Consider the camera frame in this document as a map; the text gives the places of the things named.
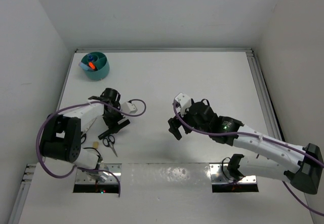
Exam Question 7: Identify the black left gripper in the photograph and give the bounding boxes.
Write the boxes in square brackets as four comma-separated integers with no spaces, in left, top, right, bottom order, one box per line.
[103,101,129,133]

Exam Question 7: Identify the black orange highlighter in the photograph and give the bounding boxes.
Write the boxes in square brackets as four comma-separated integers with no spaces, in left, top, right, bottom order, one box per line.
[88,62,97,71]

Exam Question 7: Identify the blue translucent highlighter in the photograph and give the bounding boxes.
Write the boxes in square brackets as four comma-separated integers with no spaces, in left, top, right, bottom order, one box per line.
[78,62,91,71]

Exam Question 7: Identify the black pink highlighter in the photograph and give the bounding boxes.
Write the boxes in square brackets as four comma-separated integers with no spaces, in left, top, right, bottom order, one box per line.
[98,129,116,140]

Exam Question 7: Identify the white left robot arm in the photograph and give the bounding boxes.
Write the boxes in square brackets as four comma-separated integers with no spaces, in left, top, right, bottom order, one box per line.
[39,88,137,169]

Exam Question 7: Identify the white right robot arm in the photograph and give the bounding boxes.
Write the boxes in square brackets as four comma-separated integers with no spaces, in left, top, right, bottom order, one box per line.
[168,94,323,195]

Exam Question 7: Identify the small black scissors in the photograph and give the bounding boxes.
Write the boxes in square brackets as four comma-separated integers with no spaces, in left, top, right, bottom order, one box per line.
[102,135,118,157]

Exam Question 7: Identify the large black scissors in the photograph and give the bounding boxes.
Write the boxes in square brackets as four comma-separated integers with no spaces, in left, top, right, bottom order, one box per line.
[81,118,96,144]

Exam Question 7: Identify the teal round desk organizer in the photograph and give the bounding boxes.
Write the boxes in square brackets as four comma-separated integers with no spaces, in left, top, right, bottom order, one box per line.
[81,52,110,81]

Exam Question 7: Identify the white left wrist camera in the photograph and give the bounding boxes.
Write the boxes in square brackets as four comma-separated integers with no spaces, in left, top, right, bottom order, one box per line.
[120,102,138,114]

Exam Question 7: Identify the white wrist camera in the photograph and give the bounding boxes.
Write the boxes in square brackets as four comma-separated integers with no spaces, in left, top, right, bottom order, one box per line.
[174,93,192,116]
[120,102,138,114]

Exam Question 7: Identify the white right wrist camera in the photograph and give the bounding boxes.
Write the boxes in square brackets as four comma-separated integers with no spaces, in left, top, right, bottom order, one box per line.
[174,93,192,116]

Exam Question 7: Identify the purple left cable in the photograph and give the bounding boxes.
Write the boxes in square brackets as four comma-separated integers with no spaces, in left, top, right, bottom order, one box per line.
[36,99,147,198]

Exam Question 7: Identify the purple cable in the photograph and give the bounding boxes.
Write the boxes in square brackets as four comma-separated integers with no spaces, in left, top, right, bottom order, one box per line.
[36,99,147,198]
[173,100,324,217]

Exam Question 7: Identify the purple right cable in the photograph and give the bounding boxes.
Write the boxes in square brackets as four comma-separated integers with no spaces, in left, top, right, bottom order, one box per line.
[173,100,324,217]

